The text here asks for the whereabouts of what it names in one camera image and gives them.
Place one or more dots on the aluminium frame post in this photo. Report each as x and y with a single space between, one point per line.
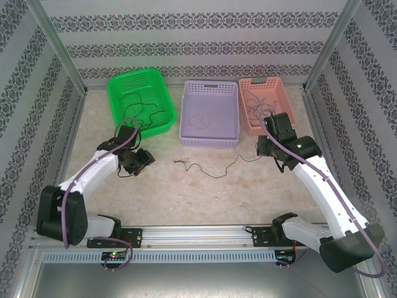
333 46
59 46

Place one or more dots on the small circuit board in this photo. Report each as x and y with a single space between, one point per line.
114 255
285 257

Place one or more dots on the aluminium side rail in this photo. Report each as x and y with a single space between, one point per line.
319 124
73 130

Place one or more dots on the purple plastic basket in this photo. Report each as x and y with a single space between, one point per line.
217 102

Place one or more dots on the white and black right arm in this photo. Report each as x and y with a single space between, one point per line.
319 186

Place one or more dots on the green plastic basket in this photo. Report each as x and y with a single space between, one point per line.
145 80

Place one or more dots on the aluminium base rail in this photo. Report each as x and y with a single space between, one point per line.
192 237

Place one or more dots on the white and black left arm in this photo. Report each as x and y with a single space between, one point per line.
90 170

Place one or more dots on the grey metal shelf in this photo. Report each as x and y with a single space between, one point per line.
198 279

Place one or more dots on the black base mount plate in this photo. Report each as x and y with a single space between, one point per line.
262 237
133 237

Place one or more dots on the pink plastic basket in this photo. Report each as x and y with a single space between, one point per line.
279 90

